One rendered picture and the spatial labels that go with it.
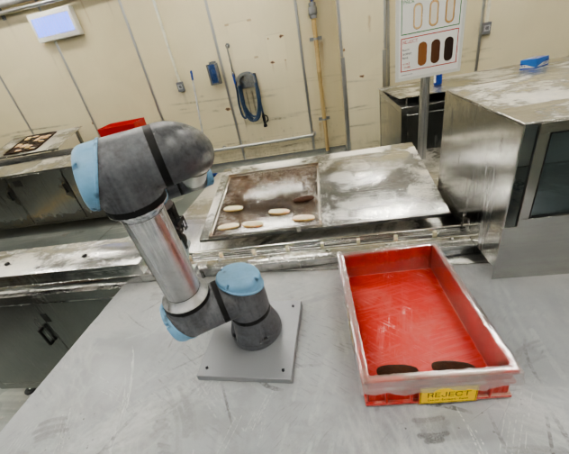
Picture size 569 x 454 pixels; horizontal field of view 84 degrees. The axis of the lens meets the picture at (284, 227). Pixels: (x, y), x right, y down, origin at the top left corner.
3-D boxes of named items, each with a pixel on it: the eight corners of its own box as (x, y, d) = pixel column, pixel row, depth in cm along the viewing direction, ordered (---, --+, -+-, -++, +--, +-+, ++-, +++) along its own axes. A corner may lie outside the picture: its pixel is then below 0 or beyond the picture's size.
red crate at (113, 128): (101, 140, 410) (96, 130, 403) (113, 132, 440) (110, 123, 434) (137, 133, 405) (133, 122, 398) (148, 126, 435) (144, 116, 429)
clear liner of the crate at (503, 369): (362, 412, 71) (359, 386, 66) (338, 273, 113) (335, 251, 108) (520, 402, 67) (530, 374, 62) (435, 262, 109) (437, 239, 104)
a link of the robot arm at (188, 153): (207, 96, 55) (203, 158, 102) (144, 113, 52) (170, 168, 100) (231, 159, 56) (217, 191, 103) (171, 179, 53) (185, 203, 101)
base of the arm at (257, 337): (274, 353, 87) (266, 331, 81) (225, 348, 91) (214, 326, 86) (286, 311, 99) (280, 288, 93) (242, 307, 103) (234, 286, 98)
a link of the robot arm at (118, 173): (234, 330, 84) (152, 133, 50) (179, 356, 80) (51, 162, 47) (222, 299, 93) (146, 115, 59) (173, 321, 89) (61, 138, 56)
